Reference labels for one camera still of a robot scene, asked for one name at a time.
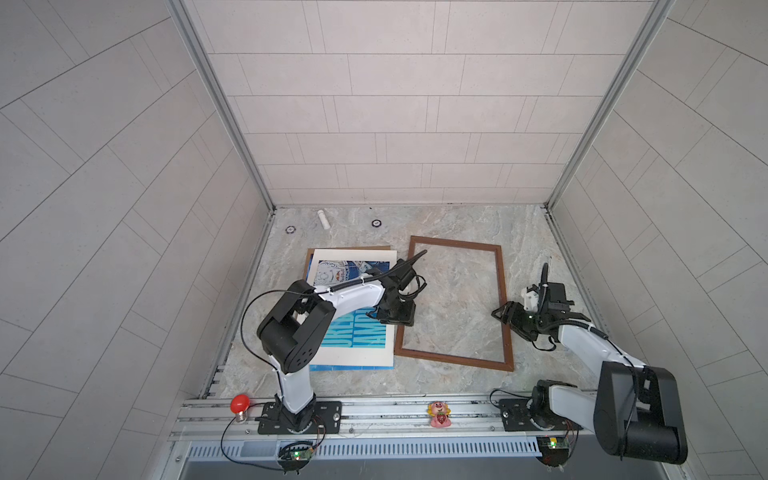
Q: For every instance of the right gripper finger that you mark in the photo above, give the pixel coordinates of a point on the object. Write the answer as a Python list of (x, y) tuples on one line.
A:
[(516, 325), (509, 312)]

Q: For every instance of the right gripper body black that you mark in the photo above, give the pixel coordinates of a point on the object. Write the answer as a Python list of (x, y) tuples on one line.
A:
[(532, 323)]

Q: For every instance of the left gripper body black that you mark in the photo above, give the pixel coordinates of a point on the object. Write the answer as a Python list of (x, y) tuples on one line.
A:
[(398, 312)]

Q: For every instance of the brown wooden picture frame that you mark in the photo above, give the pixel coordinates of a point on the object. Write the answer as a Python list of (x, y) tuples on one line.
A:
[(402, 351)]

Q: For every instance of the blue poster with white mat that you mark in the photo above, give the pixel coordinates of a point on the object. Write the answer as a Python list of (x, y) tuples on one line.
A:
[(353, 341)]

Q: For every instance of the transparent acrylic sheet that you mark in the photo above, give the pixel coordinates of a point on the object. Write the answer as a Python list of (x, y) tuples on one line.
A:
[(456, 300)]

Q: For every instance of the brown backing board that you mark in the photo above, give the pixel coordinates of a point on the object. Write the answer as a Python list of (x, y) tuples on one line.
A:
[(336, 248)]

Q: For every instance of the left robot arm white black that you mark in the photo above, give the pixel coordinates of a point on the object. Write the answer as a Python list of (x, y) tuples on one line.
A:
[(292, 332)]

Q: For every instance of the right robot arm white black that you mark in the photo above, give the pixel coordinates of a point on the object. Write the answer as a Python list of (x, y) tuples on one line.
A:
[(636, 410)]

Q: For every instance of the white cylinder tube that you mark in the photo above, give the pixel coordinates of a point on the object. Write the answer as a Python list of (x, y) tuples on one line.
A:
[(323, 219)]

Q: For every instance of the pink toy figurine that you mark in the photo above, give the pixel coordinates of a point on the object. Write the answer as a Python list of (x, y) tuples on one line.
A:
[(439, 414)]

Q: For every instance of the right circuit board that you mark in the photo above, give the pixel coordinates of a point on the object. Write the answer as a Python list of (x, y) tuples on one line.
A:
[(555, 451)]

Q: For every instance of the circuit board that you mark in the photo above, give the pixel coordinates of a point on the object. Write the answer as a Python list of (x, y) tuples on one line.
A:
[(555, 451), (295, 456)]

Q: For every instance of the left circuit board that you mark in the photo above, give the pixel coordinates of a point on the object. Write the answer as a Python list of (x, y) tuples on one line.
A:
[(295, 456)]

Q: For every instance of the red emergency stop button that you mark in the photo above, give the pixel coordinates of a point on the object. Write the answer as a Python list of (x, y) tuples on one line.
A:
[(239, 407)]

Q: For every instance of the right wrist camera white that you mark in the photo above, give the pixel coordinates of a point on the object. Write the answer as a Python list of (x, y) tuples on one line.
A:
[(531, 298)]

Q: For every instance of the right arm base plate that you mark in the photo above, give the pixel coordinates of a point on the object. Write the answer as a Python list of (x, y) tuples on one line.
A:
[(516, 415)]

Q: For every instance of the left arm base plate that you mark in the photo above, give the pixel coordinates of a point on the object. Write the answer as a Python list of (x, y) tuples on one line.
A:
[(317, 417)]

